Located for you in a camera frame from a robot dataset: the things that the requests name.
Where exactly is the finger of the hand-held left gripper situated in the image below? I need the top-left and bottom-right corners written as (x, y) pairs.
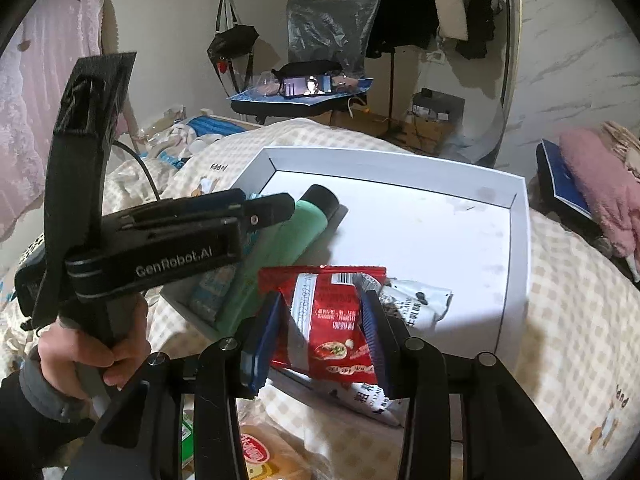
top-left (172, 189), bottom-right (247, 214)
top-left (220, 191), bottom-right (296, 234)

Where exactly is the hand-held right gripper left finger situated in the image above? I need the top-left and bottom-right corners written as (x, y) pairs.
top-left (62, 292), bottom-right (288, 480)

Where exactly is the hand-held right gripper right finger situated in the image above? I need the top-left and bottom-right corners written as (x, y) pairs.
top-left (357, 287), bottom-right (583, 480)

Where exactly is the green lotion tube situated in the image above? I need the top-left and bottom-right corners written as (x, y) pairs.
top-left (215, 185), bottom-right (341, 333)

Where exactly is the red snack packet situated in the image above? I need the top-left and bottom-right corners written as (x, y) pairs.
top-left (257, 265), bottom-right (388, 386)

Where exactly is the white packet with black print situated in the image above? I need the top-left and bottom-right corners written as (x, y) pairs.
top-left (350, 280), bottom-right (453, 428)

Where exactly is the blue cartoon packet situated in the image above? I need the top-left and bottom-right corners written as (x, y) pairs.
top-left (187, 260), bottom-right (238, 321)

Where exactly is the white cardboard box tray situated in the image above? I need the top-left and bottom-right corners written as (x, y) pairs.
top-left (159, 146), bottom-right (531, 428)

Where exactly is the orange bread packet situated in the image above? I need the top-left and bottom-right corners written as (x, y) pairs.
top-left (237, 427), bottom-right (316, 480)

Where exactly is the green striped snack packet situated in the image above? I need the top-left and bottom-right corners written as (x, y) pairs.
top-left (180, 412), bottom-right (196, 471)

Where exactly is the person's left forearm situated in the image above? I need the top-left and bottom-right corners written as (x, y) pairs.
top-left (0, 355), bottom-right (108, 480)

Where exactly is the person's left hand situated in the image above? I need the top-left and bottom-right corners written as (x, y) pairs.
top-left (37, 300), bottom-right (152, 392)

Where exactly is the blue striped cloth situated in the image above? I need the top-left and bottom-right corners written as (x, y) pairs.
top-left (182, 115), bottom-right (248, 138)

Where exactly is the pink lace cloth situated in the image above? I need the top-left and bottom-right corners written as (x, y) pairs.
top-left (0, 0), bottom-right (108, 241)

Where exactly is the clear plastic packet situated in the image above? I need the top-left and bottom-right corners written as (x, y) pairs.
top-left (249, 72), bottom-right (282, 97)

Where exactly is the phone with lit screen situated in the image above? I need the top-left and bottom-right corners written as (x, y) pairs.
top-left (282, 75), bottom-right (332, 98)

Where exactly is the brown cardboard box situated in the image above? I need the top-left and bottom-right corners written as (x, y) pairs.
top-left (330, 107), bottom-right (453, 156)

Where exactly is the blue patterned mat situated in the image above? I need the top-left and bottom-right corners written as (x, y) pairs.
top-left (226, 77), bottom-right (376, 107)

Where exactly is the black hanging bag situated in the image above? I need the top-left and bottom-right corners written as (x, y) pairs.
top-left (207, 25), bottom-right (261, 63)

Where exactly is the black clothes rack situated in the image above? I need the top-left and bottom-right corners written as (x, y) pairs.
top-left (385, 0), bottom-right (506, 138)

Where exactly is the grey plastic bag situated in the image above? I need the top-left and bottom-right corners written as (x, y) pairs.
top-left (286, 0), bottom-right (383, 78)

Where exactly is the grey appliance box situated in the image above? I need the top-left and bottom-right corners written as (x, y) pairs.
top-left (412, 89), bottom-right (466, 123)

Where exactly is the black jacket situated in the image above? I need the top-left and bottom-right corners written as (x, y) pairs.
top-left (365, 0), bottom-right (441, 58)

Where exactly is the dark blue box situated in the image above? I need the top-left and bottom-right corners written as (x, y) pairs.
top-left (536, 139), bottom-right (601, 223)

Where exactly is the pink fleece cloth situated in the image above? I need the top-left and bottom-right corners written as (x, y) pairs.
top-left (557, 127), bottom-right (640, 261)

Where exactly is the white garment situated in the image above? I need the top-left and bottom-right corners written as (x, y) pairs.
top-left (432, 0), bottom-right (476, 41)

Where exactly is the small black garment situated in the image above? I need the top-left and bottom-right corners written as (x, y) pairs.
top-left (456, 0), bottom-right (496, 60)

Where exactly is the beige knitted cloth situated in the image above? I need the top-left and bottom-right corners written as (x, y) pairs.
top-left (600, 120), bottom-right (640, 181)

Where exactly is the thick black cable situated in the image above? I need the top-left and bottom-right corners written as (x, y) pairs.
top-left (112, 140), bottom-right (161, 201)

